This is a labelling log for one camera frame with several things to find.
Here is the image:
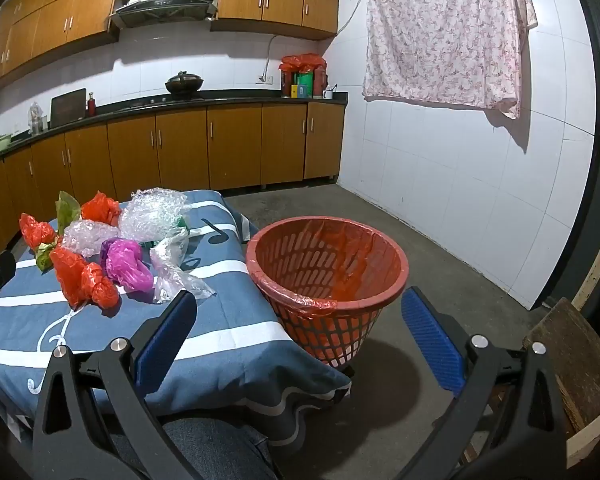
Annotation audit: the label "green box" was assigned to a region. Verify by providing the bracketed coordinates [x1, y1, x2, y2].
[293, 72, 315, 99]

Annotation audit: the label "white wall cable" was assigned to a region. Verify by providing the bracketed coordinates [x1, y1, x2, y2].
[263, 34, 282, 79]

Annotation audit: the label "crumpled clear plastic bag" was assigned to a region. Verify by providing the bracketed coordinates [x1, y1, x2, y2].
[61, 219, 122, 257]
[149, 232, 217, 305]

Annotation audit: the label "clear glass jar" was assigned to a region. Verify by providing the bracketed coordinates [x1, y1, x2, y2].
[27, 102, 44, 136]

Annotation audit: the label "black wok with lid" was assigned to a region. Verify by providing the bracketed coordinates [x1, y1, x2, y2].
[164, 71, 205, 96]

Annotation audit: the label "blue striped tablecloth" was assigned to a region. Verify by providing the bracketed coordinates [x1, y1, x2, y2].
[0, 190, 352, 447]

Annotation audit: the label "pink floral hanging sheet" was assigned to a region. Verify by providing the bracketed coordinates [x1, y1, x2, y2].
[362, 0, 539, 120]

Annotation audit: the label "wooden stool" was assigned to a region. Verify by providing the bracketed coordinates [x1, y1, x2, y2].
[522, 297, 600, 471]

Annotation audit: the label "dark cutting board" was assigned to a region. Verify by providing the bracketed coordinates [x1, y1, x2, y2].
[49, 88, 89, 129]

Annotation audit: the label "dark green plastic bag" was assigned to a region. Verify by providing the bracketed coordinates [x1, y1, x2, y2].
[151, 215, 189, 247]

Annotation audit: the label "red plastic mesh basket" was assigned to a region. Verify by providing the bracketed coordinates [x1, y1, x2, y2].
[246, 216, 410, 367]

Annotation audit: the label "red bag over containers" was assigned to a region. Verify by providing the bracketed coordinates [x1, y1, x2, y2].
[278, 53, 328, 100]

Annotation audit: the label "clear bubble wrap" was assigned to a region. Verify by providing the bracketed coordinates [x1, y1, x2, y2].
[118, 187, 189, 247]

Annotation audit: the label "purple plastic bag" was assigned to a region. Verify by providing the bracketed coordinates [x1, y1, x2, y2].
[99, 238, 155, 292]

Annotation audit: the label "large red plastic bag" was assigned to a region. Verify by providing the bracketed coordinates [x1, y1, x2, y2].
[49, 246, 122, 309]

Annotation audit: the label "wooden lower kitchen cabinets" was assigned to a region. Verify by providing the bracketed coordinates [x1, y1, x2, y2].
[0, 101, 347, 262]

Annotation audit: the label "small red plastic bag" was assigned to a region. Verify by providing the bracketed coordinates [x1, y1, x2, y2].
[81, 190, 122, 227]
[19, 212, 57, 251]

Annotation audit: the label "black kitchen countertop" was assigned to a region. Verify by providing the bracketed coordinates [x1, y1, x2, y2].
[0, 88, 350, 169]

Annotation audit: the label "wooden upper wall cabinets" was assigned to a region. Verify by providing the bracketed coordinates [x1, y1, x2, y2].
[0, 0, 342, 94]

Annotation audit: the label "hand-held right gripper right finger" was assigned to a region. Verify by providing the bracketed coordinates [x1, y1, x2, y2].
[401, 287, 567, 480]

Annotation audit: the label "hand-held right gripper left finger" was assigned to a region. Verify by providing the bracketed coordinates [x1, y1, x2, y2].
[30, 290, 197, 480]

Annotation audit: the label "olive green plastic wrapper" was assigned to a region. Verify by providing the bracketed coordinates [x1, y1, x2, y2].
[34, 190, 82, 272]

